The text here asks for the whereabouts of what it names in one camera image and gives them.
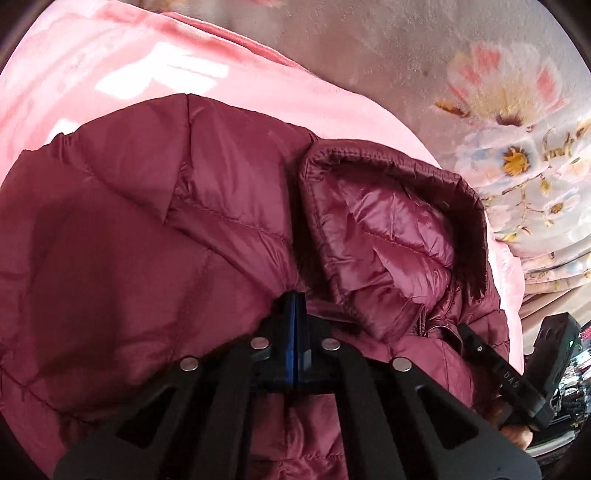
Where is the person's right hand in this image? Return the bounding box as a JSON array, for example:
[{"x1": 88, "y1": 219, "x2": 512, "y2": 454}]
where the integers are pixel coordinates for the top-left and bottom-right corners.
[{"x1": 488, "y1": 398, "x2": 534, "y2": 451}]

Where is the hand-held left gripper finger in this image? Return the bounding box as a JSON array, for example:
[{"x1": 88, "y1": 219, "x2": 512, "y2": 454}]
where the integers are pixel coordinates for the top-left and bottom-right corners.
[
  {"x1": 295, "y1": 294, "x2": 542, "y2": 480},
  {"x1": 53, "y1": 292, "x2": 297, "y2": 480}
]

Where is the maroon puffer jacket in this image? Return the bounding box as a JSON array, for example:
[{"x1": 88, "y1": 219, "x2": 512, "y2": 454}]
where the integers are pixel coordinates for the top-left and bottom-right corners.
[{"x1": 0, "y1": 92, "x2": 511, "y2": 480}]

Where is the grey floral bedsheet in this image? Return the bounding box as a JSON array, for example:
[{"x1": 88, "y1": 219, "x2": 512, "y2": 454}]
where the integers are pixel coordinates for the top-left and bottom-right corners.
[{"x1": 152, "y1": 0, "x2": 591, "y2": 324}]

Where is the dark clutter beside bed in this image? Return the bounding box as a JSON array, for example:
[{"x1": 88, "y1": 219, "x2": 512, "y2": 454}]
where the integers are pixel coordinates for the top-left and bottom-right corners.
[{"x1": 547, "y1": 323, "x2": 591, "y2": 444}]

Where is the pink fleece blanket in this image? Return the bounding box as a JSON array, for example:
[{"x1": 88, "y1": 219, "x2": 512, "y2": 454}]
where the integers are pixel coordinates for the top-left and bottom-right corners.
[{"x1": 0, "y1": 0, "x2": 525, "y2": 374}]

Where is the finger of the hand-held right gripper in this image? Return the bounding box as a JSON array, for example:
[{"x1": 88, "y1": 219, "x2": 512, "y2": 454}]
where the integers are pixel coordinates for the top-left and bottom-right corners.
[{"x1": 457, "y1": 323, "x2": 504, "y2": 372}]

